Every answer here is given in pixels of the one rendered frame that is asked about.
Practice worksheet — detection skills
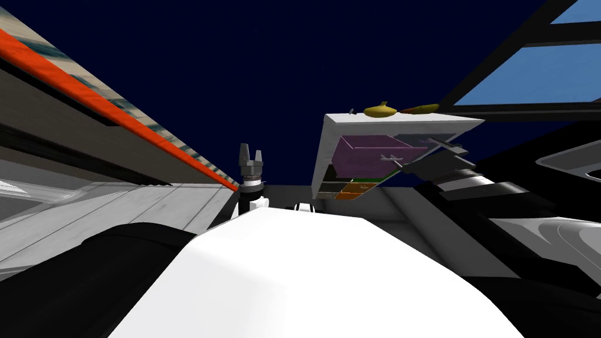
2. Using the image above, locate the black framed window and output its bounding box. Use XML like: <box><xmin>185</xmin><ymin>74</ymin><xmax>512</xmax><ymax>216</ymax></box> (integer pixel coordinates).
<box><xmin>440</xmin><ymin>0</ymin><xmax>601</xmax><ymax>124</ymax></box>

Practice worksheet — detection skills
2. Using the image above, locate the white cabinet with drawers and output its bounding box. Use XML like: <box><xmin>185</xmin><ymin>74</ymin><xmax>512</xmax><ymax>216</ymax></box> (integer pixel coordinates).
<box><xmin>311</xmin><ymin>111</ymin><xmax>485</xmax><ymax>201</ymax></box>

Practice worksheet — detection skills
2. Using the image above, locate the purple drawer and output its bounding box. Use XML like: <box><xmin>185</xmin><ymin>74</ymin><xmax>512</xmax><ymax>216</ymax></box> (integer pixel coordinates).
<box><xmin>330</xmin><ymin>134</ymin><xmax>429</xmax><ymax>180</ymax></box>

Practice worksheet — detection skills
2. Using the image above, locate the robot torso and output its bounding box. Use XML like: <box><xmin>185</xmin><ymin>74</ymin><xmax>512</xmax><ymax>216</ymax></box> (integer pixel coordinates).
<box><xmin>107</xmin><ymin>201</ymin><xmax>524</xmax><ymax>338</ymax></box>

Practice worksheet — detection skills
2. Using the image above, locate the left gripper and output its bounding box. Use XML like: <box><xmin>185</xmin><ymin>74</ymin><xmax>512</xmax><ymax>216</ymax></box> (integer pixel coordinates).
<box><xmin>239</xmin><ymin>143</ymin><xmax>265</xmax><ymax>179</ymax></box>

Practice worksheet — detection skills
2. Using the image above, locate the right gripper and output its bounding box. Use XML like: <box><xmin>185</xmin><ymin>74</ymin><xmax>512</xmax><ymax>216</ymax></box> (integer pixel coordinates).
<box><xmin>400</xmin><ymin>143</ymin><xmax>474</xmax><ymax>180</ymax></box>

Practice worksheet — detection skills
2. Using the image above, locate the orange elongated vegetable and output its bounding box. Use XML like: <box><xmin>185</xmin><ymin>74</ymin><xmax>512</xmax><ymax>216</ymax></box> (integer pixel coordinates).
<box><xmin>400</xmin><ymin>103</ymin><xmax>440</xmax><ymax>116</ymax></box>

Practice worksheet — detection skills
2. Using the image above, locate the yellow rounded fruit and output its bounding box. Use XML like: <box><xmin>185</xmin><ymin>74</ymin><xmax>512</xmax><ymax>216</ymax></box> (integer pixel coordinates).
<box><xmin>363</xmin><ymin>101</ymin><xmax>398</xmax><ymax>119</ymax></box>

